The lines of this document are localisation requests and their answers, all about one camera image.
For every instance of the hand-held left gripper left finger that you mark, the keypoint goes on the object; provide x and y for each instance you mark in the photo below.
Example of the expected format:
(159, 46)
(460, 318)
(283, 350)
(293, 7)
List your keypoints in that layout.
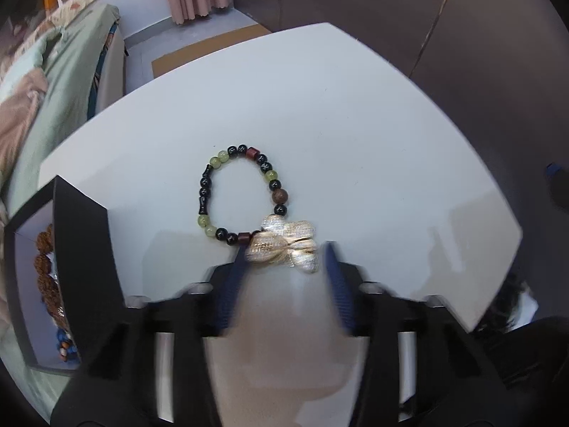
(231, 293)

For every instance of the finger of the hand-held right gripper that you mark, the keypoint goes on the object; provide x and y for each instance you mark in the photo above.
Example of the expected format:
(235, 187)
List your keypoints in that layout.
(559, 187)

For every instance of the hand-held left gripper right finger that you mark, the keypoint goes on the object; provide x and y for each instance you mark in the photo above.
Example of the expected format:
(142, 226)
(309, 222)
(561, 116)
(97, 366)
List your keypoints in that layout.
(340, 289)

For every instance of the black gift box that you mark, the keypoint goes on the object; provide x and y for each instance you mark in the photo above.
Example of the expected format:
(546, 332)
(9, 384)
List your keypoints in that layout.
(89, 253)

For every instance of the white low table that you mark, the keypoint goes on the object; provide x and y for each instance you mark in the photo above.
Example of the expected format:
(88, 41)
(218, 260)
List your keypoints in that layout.
(355, 142)

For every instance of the flat brown cardboard sheet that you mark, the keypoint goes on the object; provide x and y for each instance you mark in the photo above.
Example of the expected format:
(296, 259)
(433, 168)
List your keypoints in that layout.
(200, 51)

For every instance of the blue patterned bed cover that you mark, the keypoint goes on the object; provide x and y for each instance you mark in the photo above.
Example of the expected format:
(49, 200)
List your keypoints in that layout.
(100, 75)

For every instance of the green bed sheet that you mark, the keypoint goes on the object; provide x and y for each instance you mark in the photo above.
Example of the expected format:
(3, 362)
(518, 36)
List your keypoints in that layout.
(75, 75)

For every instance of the pink floral blanket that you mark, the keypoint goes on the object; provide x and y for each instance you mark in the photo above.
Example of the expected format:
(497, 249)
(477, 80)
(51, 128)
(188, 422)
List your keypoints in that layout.
(20, 120)

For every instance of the pale white quilt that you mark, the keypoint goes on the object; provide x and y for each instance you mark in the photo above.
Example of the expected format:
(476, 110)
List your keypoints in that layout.
(26, 53)

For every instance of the orange box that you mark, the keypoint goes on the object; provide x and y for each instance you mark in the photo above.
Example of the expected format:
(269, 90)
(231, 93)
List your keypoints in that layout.
(52, 0)

